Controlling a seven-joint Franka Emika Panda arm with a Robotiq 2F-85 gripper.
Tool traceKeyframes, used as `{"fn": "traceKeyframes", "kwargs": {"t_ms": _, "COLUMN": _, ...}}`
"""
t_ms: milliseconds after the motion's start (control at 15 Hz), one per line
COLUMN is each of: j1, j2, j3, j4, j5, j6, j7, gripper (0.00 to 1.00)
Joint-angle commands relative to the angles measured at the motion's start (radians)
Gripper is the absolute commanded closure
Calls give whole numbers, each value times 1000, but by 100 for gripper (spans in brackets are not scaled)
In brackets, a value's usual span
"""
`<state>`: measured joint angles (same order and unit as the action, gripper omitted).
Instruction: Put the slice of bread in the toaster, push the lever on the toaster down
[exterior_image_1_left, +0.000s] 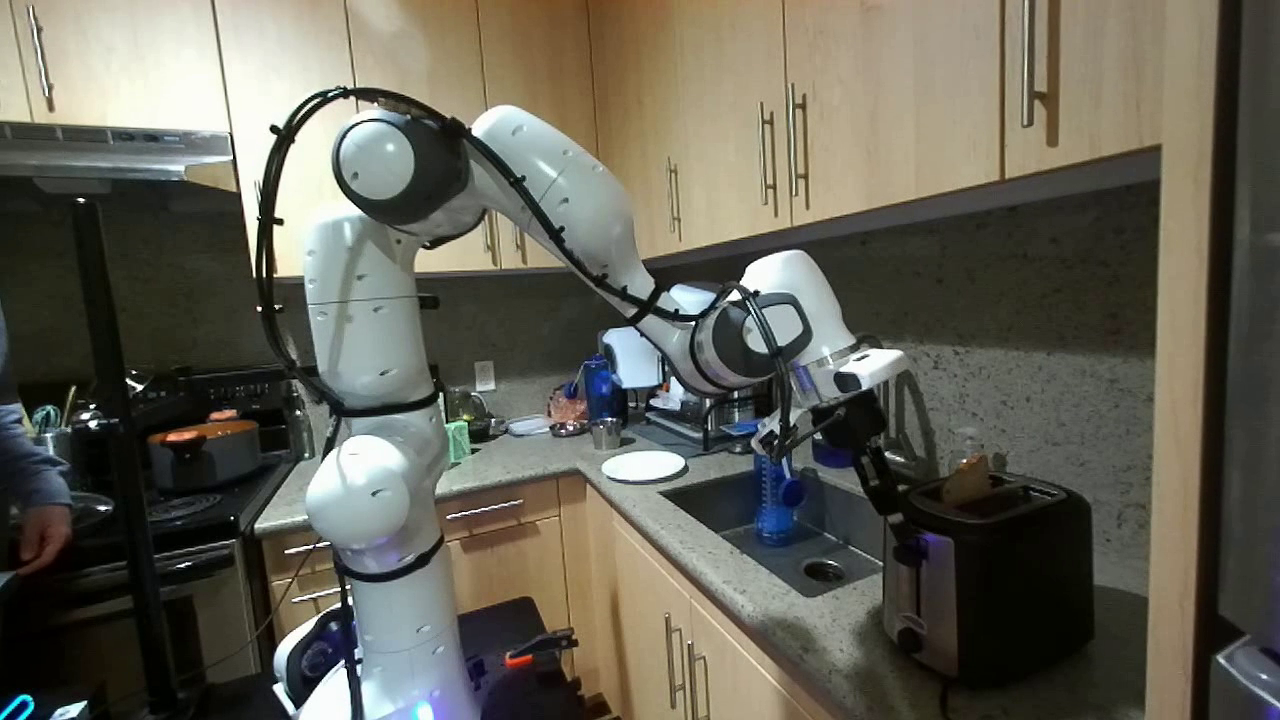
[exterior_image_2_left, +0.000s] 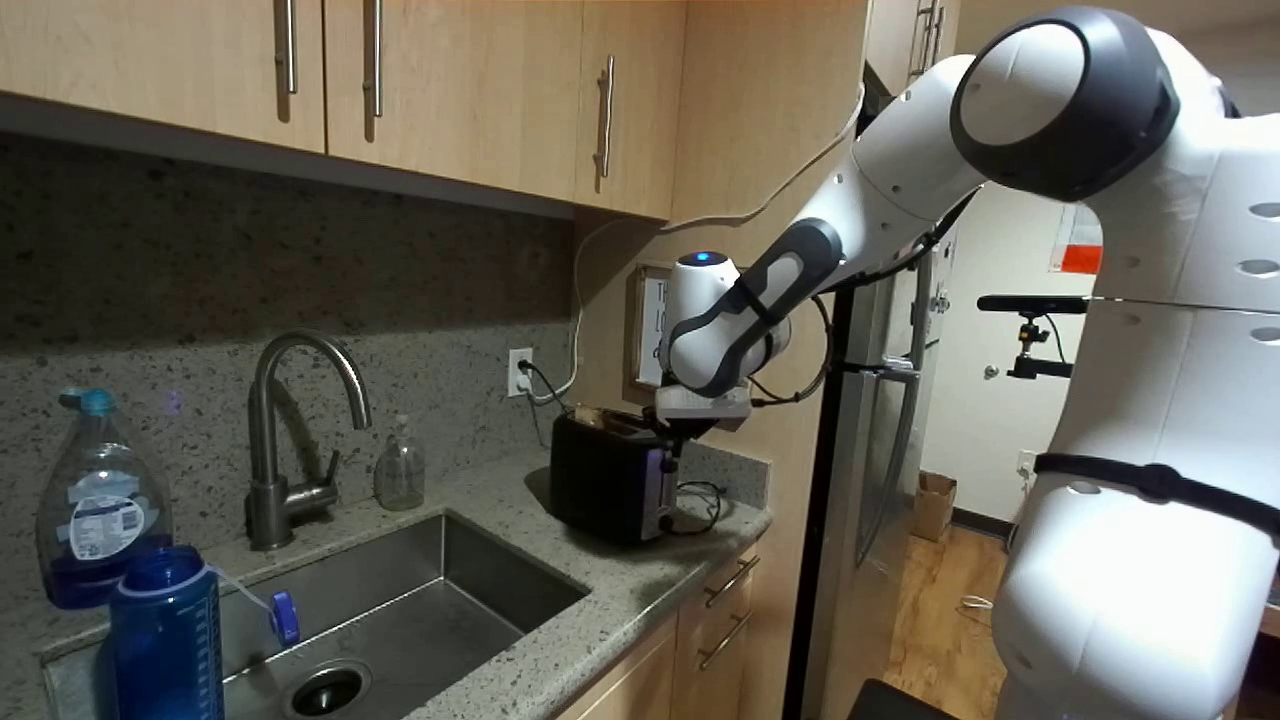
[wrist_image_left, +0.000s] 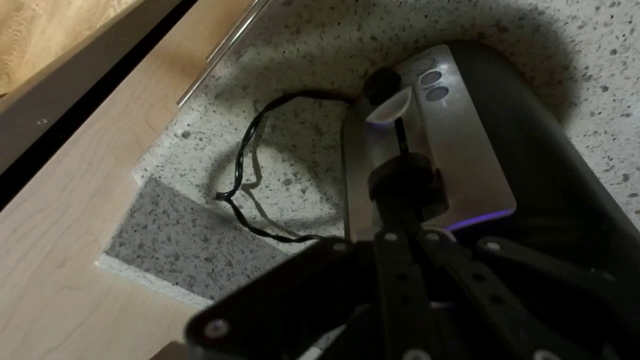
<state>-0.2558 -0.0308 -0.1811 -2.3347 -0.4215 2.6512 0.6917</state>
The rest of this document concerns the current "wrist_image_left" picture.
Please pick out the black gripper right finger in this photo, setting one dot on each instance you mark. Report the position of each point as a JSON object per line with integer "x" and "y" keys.
{"x": 521, "y": 312}

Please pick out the black silver toaster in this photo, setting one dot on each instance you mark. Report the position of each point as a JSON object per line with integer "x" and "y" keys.
{"x": 532, "y": 167}

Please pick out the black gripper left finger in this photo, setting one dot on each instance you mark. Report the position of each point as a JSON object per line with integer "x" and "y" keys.
{"x": 301, "y": 312}

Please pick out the light wood base cabinets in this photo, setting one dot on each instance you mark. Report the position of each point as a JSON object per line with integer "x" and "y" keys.
{"x": 67, "y": 233}

